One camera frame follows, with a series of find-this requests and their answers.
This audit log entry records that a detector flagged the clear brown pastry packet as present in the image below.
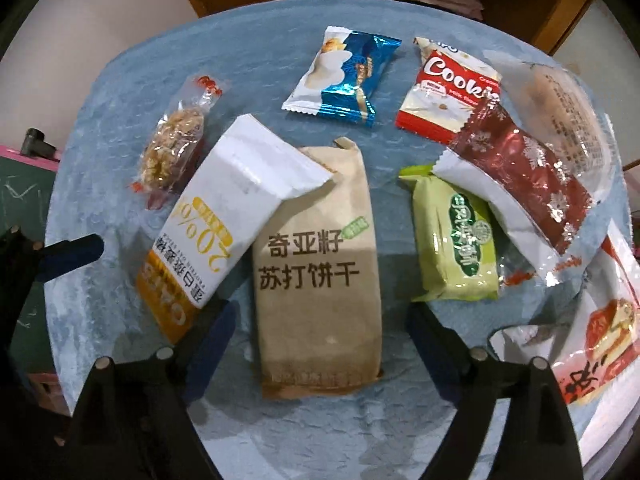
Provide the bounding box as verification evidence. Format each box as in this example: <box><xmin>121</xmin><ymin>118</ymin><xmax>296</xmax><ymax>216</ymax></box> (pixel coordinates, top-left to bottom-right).
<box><xmin>482</xmin><ymin>50</ymin><xmax>618</xmax><ymax>211</ymax></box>

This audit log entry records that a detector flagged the white packet with red print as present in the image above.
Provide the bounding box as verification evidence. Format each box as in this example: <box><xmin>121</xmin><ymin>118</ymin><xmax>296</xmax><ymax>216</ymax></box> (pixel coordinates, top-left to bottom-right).
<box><xmin>487</xmin><ymin>232</ymin><xmax>640</xmax><ymax>406</ymax></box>

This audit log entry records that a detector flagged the red snowflake snack packet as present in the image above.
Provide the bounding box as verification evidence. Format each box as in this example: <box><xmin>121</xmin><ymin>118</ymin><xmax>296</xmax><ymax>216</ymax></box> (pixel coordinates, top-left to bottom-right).
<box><xmin>432</xmin><ymin>102</ymin><xmax>596</xmax><ymax>286</ymax></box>

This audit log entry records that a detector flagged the wooden wardrobe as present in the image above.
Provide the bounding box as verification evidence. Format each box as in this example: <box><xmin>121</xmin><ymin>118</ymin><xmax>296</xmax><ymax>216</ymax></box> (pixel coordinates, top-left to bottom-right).
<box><xmin>384</xmin><ymin>0</ymin><xmax>593</xmax><ymax>56</ymax></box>

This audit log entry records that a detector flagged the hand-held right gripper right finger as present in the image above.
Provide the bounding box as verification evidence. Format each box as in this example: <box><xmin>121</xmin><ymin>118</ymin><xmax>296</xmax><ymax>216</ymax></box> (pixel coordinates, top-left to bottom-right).
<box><xmin>406</xmin><ymin>304</ymin><xmax>586</xmax><ymax>480</ymax></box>

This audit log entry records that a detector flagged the green chalkboard with pink frame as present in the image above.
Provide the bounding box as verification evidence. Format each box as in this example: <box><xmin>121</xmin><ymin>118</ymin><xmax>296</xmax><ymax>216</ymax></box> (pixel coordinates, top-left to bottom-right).
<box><xmin>0</xmin><ymin>144</ymin><xmax>57</xmax><ymax>376</ymax></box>

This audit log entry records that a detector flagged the brown paper cracker packet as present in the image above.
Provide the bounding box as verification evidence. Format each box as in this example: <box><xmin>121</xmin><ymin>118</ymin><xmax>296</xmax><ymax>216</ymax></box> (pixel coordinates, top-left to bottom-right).
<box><xmin>251</xmin><ymin>136</ymin><xmax>383</xmax><ymax>400</ymax></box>

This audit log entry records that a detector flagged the white and orange bar packet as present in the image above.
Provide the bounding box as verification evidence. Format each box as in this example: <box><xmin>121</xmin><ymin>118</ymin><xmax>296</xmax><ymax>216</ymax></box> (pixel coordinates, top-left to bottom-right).
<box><xmin>136</xmin><ymin>115</ymin><xmax>335</xmax><ymax>345</ymax></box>

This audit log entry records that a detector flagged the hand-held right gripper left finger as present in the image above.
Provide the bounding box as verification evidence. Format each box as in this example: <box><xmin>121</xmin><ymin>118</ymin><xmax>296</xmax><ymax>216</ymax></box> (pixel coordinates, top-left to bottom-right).
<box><xmin>65</xmin><ymin>299</ymin><xmax>238</xmax><ymax>480</ymax></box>

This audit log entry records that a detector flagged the light green snack packet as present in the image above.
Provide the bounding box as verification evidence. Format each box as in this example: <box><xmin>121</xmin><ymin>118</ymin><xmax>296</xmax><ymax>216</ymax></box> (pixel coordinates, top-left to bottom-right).
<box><xmin>398</xmin><ymin>165</ymin><xmax>501</xmax><ymax>302</ymax></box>

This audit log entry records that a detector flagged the blue and white foil packet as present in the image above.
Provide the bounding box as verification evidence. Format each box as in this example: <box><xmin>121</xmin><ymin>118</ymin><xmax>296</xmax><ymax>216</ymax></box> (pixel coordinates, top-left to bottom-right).
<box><xmin>281</xmin><ymin>26</ymin><xmax>402</xmax><ymax>127</ymax></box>

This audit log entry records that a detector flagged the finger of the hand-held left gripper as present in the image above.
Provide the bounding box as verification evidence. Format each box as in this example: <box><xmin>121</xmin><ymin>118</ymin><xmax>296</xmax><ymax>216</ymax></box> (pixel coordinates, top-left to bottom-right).
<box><xmin>0</xmin><ymin>227</ymin><xmax>104</xmax><ymax>286</ymax></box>

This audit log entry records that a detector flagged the red and white cookie packet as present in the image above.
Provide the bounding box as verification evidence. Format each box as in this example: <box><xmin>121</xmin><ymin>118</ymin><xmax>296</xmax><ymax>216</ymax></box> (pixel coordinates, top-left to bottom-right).
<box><xmin>395</xmin><ymin>36</ymin><xmax>503</xmax><ymax>145</ymax></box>

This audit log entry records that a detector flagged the clear walnut candy packet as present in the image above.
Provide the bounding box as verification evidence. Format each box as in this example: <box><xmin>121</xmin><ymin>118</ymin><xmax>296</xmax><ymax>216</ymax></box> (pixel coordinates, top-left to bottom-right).
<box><xmin>131</xmin><ymin>75</ymin><xmax>223</xmax><ymax>209</ymax></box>

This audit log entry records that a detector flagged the light blue textured towel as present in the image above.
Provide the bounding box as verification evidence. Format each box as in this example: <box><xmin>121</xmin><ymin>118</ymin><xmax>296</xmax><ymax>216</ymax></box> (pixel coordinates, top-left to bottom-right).
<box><xmin>44</xmin><ymin>0</ymin><xmax>633</xmax><ymax>480</ymax></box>

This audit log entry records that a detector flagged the small black clamp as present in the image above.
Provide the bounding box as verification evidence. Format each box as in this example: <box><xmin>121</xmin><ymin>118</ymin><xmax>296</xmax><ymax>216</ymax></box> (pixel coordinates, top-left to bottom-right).
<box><xmin>22</xmin><ymin>129</ymin><xmax>61</xmax><ymax>161</ymax></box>

